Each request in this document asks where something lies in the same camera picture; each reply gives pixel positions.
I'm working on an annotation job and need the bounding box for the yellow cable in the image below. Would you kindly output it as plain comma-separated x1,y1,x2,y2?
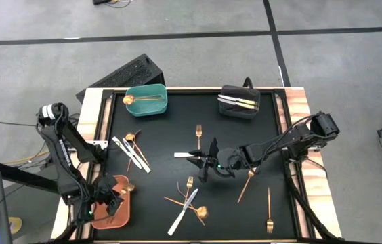
3,150,51,167

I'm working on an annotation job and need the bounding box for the orange plastic tray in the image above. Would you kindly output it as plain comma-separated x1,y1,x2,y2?
90,174,133,231

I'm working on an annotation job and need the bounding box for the grey plastic bin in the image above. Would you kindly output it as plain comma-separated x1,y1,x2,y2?
217,84,262,120

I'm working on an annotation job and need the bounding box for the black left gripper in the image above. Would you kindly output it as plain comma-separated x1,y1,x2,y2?
94,176,125,217

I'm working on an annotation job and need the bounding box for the teal plastic bin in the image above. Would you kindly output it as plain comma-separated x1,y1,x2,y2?
123,83,169,118

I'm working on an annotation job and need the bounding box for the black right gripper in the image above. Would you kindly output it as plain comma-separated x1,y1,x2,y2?
186,136,246,184

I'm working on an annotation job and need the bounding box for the yellow floor marker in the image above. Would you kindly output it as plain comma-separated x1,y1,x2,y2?
7,216,23,235

